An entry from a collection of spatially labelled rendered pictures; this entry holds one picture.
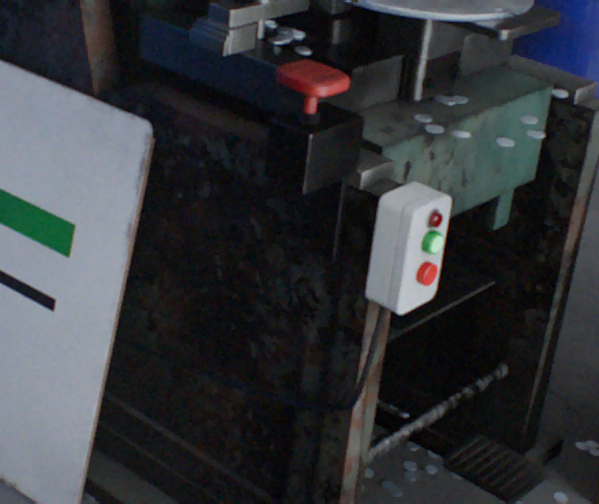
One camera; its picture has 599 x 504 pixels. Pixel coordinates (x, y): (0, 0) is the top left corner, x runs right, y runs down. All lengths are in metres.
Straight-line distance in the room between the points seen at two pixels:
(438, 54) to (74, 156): 0.51
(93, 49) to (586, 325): 1.24
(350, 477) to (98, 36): 0.67
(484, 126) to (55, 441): 0.75
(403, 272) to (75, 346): 0.56
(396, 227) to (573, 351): 1.10
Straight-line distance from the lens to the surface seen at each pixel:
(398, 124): 1.59
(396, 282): 1.44
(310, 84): 1.34
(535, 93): 1.79
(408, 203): 1.41
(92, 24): 1.75
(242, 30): 1.58
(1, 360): 1.92
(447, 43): 1.67
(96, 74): 1.75
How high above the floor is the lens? 1.20
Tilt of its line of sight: 27 degrees down
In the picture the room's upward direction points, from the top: 7 degrees clockwise
